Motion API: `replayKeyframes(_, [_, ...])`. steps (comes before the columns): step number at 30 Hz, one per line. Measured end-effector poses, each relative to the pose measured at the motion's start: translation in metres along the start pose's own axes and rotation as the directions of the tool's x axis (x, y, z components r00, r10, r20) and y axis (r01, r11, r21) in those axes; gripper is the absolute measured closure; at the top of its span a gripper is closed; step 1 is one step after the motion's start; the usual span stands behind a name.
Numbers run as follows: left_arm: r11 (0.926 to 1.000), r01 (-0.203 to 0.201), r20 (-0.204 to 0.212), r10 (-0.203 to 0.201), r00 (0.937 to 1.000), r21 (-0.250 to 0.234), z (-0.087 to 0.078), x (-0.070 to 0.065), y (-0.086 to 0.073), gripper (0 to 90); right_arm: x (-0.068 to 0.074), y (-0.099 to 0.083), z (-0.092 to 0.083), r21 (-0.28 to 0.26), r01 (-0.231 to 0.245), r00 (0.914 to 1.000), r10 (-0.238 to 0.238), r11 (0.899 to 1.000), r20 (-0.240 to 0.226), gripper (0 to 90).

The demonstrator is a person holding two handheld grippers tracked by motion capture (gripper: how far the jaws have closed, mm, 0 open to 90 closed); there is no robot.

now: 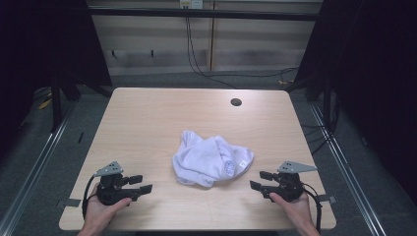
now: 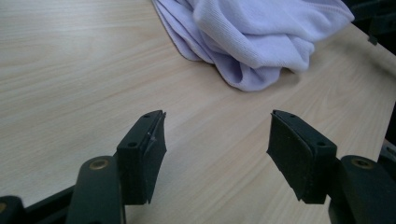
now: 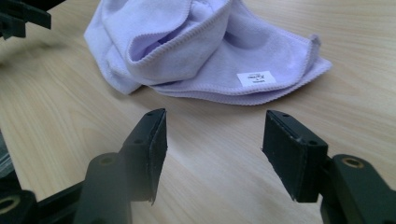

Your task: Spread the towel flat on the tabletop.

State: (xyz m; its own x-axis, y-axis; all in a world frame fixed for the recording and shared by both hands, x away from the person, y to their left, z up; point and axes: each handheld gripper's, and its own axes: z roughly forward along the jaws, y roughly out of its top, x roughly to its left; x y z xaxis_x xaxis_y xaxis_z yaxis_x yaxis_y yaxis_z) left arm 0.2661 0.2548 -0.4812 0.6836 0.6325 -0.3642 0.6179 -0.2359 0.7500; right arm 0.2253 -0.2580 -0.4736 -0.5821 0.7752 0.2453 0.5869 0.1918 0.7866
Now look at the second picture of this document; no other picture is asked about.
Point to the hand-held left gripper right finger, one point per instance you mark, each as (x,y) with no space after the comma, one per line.
(300,155)

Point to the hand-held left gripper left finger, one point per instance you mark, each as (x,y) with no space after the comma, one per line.
(141,161)

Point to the white patterned towel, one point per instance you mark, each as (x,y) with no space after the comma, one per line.
(249,37)

